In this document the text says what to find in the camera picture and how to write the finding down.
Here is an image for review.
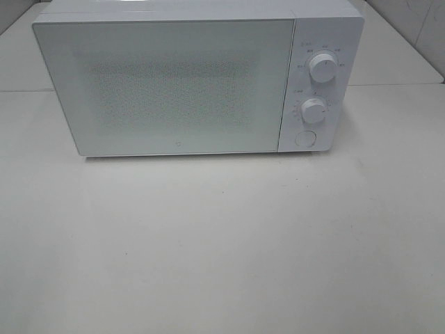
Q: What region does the white microwave door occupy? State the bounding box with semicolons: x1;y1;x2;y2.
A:
33;19;294;157

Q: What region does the round white door button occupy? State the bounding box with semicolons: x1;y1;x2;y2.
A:
295;130;317;148

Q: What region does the white upper power knob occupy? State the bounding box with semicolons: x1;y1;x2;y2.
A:
307;50;339;84

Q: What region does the white microwave oven body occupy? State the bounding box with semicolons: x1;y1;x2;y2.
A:
32;1;364;155

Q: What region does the white timer knob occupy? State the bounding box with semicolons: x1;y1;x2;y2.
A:
300;98;327;124

